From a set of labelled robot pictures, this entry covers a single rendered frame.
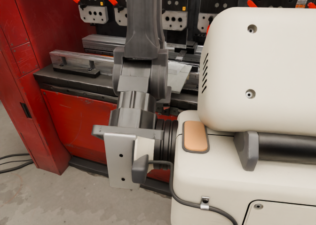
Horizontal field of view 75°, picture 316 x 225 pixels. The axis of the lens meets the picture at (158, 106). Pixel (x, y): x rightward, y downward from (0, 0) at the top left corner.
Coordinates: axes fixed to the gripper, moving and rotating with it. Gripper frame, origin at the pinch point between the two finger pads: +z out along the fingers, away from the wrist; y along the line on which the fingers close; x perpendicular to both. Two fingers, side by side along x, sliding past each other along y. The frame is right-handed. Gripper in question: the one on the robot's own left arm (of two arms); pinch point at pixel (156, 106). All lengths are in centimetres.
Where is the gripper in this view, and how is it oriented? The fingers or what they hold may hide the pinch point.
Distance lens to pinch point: 75.0
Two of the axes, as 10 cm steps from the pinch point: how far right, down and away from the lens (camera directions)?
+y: -9.9, -0.7, 1.0
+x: -1.0, 8.8, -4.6
